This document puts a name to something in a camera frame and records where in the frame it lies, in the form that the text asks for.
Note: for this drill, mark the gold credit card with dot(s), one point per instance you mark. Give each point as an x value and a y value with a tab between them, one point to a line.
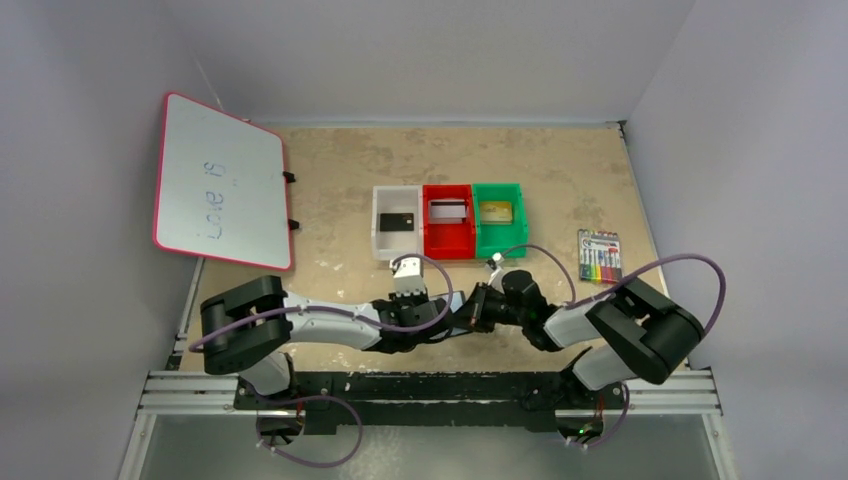
495	213

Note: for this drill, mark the black leather card holder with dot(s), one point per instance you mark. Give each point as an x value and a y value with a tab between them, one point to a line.
451	320

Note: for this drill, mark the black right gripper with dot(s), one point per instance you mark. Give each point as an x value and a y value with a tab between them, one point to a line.
478	311

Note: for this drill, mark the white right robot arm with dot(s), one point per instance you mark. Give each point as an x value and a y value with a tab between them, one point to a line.
647	335

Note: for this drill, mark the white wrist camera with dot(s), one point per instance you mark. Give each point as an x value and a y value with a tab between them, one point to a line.
408	278
495	265

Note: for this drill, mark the black credit card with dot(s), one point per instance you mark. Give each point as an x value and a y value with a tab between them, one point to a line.
396	222

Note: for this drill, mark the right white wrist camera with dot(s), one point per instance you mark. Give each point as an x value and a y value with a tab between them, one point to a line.
495	265

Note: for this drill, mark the pack of coloured markers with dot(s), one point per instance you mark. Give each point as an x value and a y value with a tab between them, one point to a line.
599	257

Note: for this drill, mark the white credit card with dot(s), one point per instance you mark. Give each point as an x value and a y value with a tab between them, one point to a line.
447	211

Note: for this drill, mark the white plastic bin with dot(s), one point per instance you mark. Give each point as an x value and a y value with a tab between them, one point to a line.
405	198

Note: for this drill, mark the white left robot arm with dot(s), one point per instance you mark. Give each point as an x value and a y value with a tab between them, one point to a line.
244	327

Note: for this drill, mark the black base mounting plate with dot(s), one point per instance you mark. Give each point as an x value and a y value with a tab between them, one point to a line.
539	402

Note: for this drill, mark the green plastic bin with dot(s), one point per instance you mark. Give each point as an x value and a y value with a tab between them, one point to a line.
492	238

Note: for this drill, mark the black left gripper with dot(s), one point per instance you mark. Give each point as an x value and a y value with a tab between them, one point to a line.
428	316

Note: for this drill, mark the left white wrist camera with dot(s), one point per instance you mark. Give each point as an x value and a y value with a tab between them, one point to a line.
408	278

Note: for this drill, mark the red plastic bin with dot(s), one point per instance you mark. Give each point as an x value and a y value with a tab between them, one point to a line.
449	241

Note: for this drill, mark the aluminium rail frame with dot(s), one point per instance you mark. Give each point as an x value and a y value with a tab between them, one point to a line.
373	369

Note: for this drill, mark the pink framed whiteboard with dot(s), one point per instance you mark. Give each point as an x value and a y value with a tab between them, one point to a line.
221	189

